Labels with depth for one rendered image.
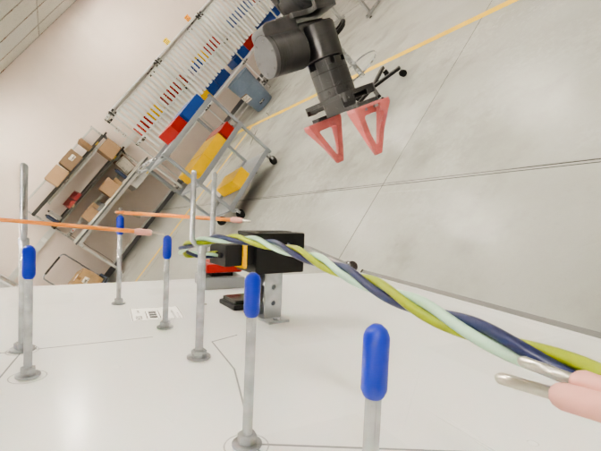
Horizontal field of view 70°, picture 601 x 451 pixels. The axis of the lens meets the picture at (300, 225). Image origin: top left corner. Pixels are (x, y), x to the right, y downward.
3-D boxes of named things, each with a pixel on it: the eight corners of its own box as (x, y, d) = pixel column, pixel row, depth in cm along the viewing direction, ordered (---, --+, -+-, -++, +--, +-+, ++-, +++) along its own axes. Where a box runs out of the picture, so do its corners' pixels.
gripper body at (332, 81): (345, 106, 59) (327, 53, 58) (308, 121, 68) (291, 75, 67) (378, 93, 62) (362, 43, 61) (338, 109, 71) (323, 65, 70)
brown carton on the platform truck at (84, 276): (94, 282, 732) (77, 271, 717) (104, 278, 690) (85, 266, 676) (80, 302, 711) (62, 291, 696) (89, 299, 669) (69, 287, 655)
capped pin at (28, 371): (22, 370, 29) (23, 243, 28) (46, 371, 29) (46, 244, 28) (8, 380, 27) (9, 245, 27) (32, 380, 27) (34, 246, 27)
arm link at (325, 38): (337, 8, 61) (317, 24, 66) (300, 17, 58) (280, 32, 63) (352, 55, 63) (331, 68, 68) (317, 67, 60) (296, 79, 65)
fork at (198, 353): (207, 351, 34) (212, 172, 33) (215, 359, 32) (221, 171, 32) (181, 355, 33) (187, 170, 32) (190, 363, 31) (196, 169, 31)
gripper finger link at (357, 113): (372, 159, 59) (350, 93, 57) (342, 165, 66) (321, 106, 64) (405, 144, 63) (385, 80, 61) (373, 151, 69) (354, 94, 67)
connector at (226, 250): (266, 263, 42) (266, 242, 42) (223, 267, 39) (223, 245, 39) (249, 259, 45) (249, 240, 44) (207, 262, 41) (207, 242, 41)
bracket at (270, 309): (289, 321, 43) (291, 273, 43) (268, 325, 42) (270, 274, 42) (266, 311, 47) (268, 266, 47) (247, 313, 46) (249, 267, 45)
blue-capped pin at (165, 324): (175, 328, 39) (178, 235, 39) (159, 330, 39) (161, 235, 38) (170, 324, 41) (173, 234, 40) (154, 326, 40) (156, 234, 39)
